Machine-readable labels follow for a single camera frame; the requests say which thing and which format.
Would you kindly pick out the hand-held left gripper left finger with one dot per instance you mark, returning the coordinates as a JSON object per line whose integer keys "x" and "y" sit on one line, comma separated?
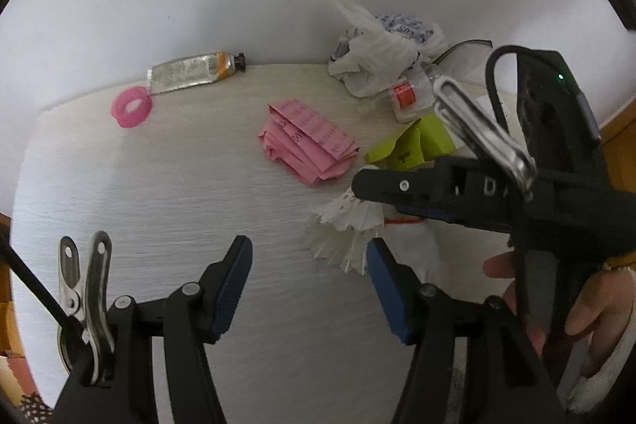
{"x": 231, "y": 285}

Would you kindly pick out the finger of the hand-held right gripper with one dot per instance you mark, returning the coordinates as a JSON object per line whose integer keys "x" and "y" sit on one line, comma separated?
{"x": 392, "y": 185}
{"x": 427, "y": 214}

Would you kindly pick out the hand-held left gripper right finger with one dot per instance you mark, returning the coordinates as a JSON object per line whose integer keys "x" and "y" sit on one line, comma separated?
{"x": 390, "y": 290}

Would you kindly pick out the white feather shuttlecock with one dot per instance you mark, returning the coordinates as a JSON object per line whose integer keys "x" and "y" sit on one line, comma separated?
{"x": 343, "y": 225}

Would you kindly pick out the white plastic bag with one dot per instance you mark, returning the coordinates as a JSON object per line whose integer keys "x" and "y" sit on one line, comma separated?
{"x": 377, "y": 51}

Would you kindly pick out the person's right forearm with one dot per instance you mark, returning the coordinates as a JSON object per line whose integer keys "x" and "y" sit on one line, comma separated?
{"x": 606, "y": 369}

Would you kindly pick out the person's right hand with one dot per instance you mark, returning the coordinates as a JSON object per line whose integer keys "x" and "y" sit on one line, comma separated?
{"x": 601, "y": 300}

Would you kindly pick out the green white carton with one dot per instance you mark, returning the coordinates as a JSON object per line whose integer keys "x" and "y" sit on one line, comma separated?
{"x": 427, "y": 136}

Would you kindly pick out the wooden furniture panel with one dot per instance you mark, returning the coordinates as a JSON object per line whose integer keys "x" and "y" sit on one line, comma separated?
{"x": 623, "y": 131}

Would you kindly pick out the small clear bottle red label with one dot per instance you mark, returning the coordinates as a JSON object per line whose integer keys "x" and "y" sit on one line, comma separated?
{"x": 405, "y": 95}

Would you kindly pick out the pink folded paper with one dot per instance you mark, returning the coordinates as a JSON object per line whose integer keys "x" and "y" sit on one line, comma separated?
{"x": 308, "y": 141}

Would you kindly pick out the metal spring clip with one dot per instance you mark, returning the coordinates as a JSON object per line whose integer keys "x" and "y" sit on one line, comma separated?
{"x": 97, "y": 300}

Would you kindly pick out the blue printed white bag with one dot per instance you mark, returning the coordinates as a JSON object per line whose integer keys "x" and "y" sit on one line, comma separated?
{"x": 407, "y": 26}

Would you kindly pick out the pink lip-shaped item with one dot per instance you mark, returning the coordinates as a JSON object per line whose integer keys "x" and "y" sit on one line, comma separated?
{"x": 119, "y": 116}

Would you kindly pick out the silver metallic tube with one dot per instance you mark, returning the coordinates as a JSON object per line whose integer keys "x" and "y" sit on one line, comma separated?
{"x": 189, "y": 69}

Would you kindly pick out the polka dot bedding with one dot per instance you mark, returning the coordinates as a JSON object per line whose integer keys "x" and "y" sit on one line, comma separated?
{"x": 35, "y": 409}

